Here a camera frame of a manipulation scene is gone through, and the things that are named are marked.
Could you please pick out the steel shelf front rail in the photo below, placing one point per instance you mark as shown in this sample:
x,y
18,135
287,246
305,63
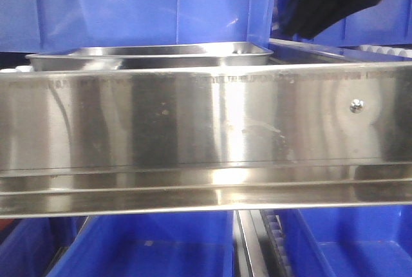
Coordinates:
x,y
192,139

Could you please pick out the lower roller track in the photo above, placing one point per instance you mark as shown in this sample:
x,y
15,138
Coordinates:
x,y
259,248

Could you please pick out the rail screw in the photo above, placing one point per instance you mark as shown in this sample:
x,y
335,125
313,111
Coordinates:
x,y
357,105

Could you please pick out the lower stacked blue bin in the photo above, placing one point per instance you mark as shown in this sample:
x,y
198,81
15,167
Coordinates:
x,y
389,22

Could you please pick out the right white roller track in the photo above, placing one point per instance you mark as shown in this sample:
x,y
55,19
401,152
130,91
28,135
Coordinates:
x,y
386,50

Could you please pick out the lower right blue bin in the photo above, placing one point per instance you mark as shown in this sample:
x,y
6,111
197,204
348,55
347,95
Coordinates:
x,y
348,241

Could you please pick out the silver metal tray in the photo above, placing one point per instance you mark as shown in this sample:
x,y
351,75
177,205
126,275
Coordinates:
x,y
237,53

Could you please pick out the large blue bin left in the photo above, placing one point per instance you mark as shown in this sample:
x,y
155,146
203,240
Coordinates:
x,y
53,25

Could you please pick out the lower far left blue bin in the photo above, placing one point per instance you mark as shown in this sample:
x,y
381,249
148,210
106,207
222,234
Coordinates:
x,y
28,249

